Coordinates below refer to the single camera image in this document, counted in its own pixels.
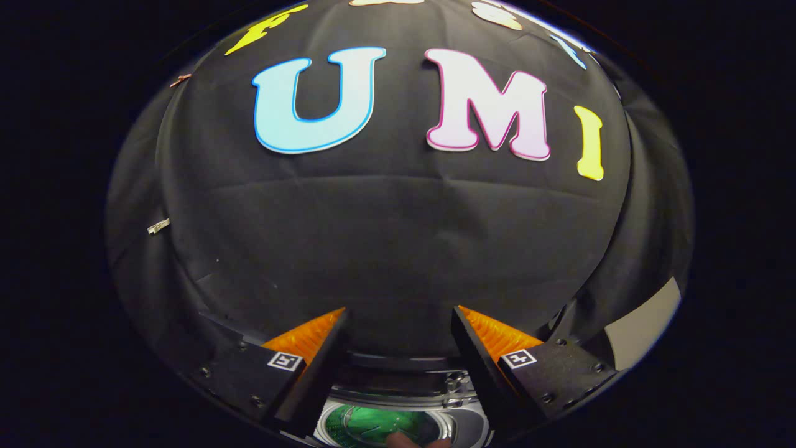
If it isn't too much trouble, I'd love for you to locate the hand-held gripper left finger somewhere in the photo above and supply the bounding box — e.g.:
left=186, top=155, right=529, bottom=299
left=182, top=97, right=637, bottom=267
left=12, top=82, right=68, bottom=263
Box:
left=190, top=307, right=350, bottom=439

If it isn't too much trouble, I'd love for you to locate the black backdrop cloth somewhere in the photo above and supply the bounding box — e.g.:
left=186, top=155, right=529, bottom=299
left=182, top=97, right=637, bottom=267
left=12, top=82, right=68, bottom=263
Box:
left=104, top=0, right=694, bottom=374

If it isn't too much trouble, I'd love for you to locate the green polo shirt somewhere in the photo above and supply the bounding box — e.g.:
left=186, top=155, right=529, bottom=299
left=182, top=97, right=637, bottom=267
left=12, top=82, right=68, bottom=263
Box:
left=326, top=404, right=445, bottom=447

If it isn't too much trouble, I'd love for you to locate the grey cabinet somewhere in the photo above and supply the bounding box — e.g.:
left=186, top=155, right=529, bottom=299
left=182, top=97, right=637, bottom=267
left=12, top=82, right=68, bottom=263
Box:
left=604, top=277, right=683, bottom=372

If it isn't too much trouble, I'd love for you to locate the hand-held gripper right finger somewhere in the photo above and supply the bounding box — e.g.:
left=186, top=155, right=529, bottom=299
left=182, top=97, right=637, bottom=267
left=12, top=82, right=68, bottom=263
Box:
left=450, top=305, right=619, bottom=436

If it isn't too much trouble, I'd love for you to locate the grey washing machine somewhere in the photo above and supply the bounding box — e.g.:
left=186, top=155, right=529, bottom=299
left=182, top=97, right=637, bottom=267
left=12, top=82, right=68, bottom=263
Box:
left=314, top=352, right=492, bottom=448

